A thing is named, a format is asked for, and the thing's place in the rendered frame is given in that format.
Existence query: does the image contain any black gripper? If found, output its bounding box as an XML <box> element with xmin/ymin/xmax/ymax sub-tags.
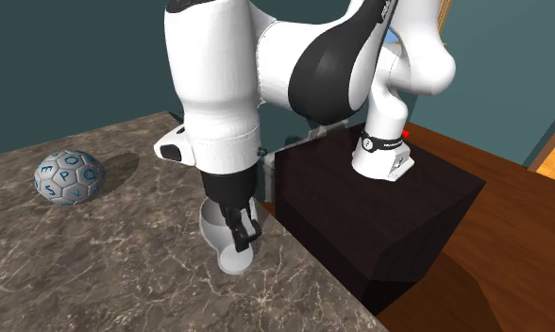
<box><xmin>198</xmin><ymin>166</ymin><xmax>263</xmax><ymax>254</ymax></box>

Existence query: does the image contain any white cup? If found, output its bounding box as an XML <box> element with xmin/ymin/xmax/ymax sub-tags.
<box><xmin>198</xmin><ymin>198</ymin><xmax>261</xmax><ymax>276</ymax></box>

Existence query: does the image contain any dark robot stand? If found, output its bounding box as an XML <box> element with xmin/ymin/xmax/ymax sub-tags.
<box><xmin>274</xmin><ymin>122</ymin><xmax>487</xmax><ymax>317</ymax></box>

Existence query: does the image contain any grey ball with blue letters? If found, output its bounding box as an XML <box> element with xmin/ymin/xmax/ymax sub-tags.
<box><xmin>32</xmin><ymin>148</ymin><xmax>108</xmax><ymax>208</ymax></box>

